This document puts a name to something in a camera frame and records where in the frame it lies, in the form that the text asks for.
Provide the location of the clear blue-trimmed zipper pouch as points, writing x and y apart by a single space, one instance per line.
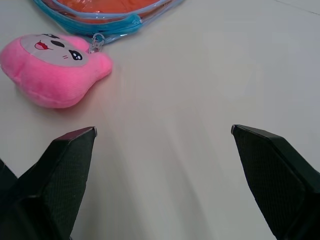
110 21

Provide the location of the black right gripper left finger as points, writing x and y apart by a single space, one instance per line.
53 185

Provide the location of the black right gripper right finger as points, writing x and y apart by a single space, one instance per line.
275 180

